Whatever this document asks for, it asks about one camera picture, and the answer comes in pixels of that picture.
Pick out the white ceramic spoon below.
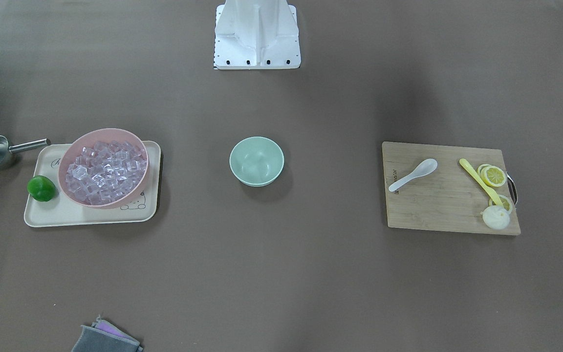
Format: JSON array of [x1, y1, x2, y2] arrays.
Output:
[[388, 158, 438, 192]]

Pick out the yellow plastic spoon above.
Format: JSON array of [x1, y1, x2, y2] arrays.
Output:
[[458, 158, 503, 206]]

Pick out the mint green bowl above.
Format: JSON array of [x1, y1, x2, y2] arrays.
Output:
[[229, 136, 284, 187]]

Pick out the pink bowl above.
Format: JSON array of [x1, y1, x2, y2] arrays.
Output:
[[58, 129, 153, 209]]

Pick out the clear ice cubes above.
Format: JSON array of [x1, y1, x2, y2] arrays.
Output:
[[64, 141, 148, 206]]

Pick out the lemon slice upper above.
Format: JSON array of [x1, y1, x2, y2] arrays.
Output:
[[476, 163, 507, 188]]

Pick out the bamboo cutting board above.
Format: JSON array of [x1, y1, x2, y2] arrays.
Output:
[[382, 142, 521, 236]]

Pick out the grey purple folded cloth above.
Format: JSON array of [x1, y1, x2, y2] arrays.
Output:
[[72, 316, 144, 352]]

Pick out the cream rectangular tray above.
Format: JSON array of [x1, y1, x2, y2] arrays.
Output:
[[23, 141, 162, 227]]

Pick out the green lime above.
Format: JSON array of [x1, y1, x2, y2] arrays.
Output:
[[26, 175, 58, 202]]

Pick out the white camera post base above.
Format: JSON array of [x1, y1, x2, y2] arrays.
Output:
[[213, 0, 302, 70]]

